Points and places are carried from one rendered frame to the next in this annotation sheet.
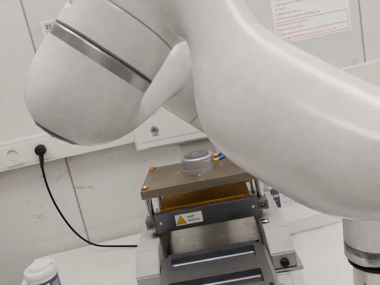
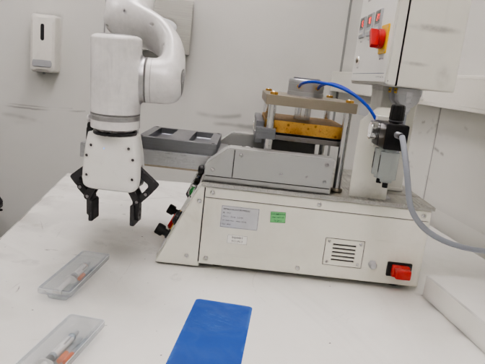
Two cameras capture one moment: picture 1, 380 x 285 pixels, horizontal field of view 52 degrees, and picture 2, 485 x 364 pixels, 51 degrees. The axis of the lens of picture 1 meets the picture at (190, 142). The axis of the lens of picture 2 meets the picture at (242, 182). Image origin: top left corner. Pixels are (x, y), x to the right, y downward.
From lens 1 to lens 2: 136 cm
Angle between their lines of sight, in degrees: 84
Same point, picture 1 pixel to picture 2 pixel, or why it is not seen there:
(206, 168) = (290, 90)
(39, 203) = (412, 149)
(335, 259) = (348, 317)
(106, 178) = (453, 151)
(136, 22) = not seen: outside the picture
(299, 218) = (453, 295)
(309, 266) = (335, 297)
